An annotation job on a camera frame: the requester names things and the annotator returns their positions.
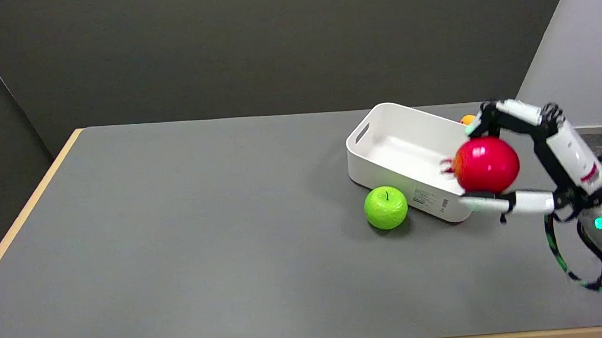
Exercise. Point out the red apple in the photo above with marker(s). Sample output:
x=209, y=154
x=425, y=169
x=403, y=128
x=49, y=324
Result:
x=485, y=165

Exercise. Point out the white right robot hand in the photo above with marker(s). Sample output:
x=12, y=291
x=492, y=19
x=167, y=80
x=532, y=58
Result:
x=569, y=149

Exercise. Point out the green apple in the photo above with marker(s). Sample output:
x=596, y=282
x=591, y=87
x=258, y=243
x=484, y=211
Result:
x=385, y=207

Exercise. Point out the white plastic box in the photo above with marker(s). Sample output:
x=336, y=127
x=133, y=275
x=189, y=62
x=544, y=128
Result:
x=406, y=155

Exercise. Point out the orange fruit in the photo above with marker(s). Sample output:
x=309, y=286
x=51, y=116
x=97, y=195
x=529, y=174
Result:
x=467, y=119

